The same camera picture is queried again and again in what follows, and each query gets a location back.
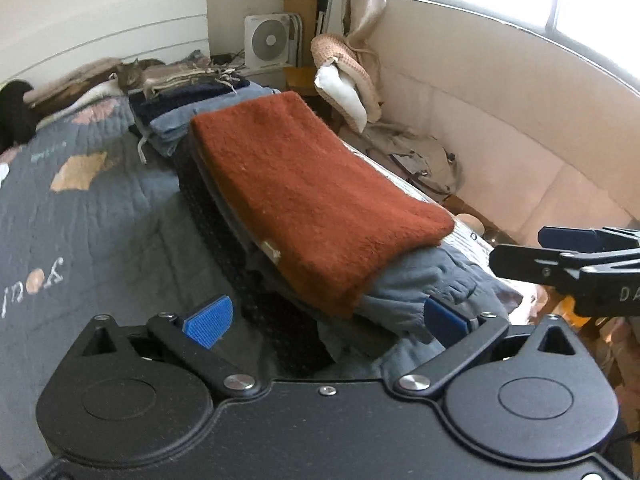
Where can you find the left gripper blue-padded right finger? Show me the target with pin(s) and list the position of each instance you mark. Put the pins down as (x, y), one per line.
(466, 336)

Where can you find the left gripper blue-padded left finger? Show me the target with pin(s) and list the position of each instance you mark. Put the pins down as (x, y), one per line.
(195, 330)

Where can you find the rust orange fuzzy sweater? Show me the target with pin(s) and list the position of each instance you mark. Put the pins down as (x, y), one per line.
(333, 220)

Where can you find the stack of folded blue clothes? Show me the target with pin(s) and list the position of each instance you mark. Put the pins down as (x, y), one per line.
(162, 115)

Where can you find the grey blue folded garment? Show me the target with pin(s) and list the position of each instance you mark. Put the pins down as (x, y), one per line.
(425, 284)

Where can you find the white quilted mattress pad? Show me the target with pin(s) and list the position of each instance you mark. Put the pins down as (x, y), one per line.
(464, 239)

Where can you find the dark storage bag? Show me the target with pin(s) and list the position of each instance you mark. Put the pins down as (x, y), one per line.
(305, 340)

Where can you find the dark grey quilted bedspread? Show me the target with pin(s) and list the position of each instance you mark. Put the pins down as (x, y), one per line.
(88, 227)

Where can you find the beige canvas backpack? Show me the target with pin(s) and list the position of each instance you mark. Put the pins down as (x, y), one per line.
(421, 158)

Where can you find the pink white folded cushion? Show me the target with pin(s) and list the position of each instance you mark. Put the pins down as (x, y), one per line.
(344, 83)

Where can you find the grey cat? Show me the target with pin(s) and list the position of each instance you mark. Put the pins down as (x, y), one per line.
(129, 76)

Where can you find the black garment on bed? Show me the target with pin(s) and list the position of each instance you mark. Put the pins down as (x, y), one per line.
(17, 120)

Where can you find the white box fan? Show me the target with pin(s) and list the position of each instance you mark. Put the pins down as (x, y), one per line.
(273, 40)

